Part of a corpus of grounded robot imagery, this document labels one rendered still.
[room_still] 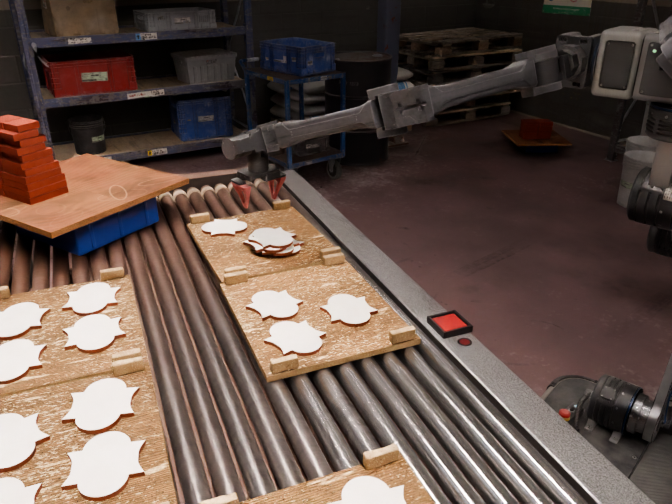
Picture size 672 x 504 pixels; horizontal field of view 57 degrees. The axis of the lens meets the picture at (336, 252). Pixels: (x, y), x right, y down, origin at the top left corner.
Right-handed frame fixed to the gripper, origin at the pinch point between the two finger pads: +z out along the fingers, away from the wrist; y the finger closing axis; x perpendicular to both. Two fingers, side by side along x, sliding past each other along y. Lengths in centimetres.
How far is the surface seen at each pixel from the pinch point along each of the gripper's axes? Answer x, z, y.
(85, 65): 370, 27, 98
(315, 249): -14.2, 12.7, 8.2
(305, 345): -50, 11, -25
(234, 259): -4.1, 12.8, -12.2
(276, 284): -23.0, 12.4, -12.3
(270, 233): -4.0, 8.9, 0.3
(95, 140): 374, 89, 97
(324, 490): -81, 11, -47
